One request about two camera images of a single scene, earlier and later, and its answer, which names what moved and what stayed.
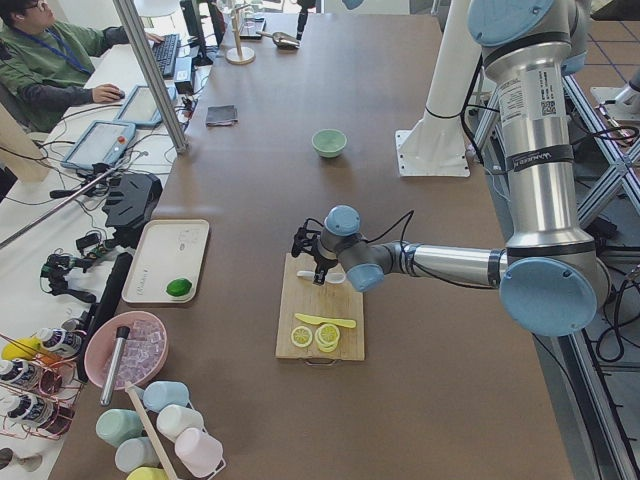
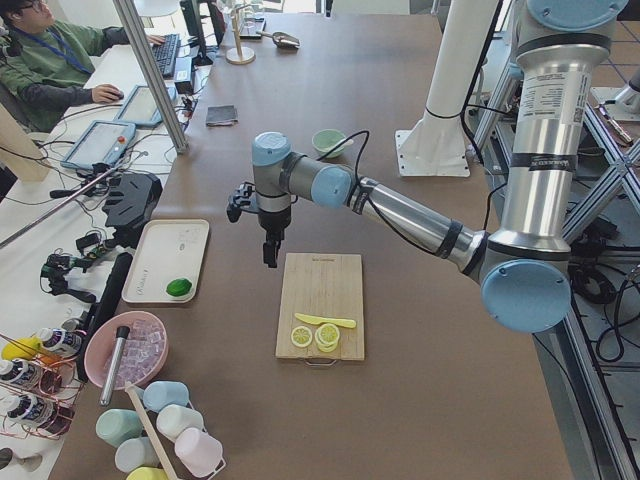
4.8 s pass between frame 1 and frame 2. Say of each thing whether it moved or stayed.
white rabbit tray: stayed
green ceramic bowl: stayed
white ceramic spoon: moved
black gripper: moved
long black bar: stayed
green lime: stayed
